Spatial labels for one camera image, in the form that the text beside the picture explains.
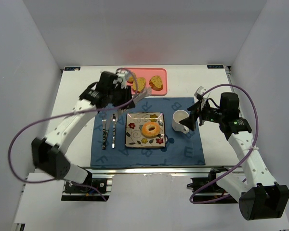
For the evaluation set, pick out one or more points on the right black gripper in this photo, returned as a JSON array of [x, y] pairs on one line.
[[197, 116]]

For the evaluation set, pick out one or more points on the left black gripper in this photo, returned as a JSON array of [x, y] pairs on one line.
[[127, 95]]

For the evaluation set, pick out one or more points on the seeded bread slice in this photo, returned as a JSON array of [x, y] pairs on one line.
[[139, 85], [156, 83]]

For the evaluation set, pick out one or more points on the orange sugared bagel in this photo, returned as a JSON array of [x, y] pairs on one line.
[[150, 129]]

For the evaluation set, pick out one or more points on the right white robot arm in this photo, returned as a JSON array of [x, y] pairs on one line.
[[260, 196]]

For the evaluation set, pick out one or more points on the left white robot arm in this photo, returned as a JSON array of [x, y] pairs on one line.
[[49, 152]]

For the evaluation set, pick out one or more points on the white ceramic mug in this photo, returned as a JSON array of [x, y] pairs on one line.
[[176, 118]]

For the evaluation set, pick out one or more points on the small round muffin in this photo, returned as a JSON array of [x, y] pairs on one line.
[[130, 79]]

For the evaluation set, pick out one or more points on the pink plastic tray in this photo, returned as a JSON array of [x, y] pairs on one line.
[[147, 73]]

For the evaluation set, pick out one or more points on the square floral ceramic plate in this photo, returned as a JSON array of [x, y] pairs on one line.
[[134, 137]]

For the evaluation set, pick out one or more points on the blue lettered placemat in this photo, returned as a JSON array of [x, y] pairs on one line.
[[180, 149]]

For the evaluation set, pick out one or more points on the spoon with patterned handle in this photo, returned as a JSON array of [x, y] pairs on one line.
[[114, 121]]

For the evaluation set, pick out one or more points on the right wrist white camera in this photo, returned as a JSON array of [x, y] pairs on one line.
[[201, 92]]

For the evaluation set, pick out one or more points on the wrist white camera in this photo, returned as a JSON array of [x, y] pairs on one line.
[[201, 92], [121, 79]]

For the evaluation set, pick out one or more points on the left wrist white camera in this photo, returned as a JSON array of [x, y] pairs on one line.
[[121, 79]]

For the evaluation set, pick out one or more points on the fork with patterned handle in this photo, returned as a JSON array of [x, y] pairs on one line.
[[104, 121]]

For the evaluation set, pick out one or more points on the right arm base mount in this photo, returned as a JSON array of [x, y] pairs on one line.
[[213, 191]]

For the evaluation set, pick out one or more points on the aluminium table front rail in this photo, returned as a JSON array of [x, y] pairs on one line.
[[153, 170]]

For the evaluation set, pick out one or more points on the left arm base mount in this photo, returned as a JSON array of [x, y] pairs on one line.
[[98, 191]]

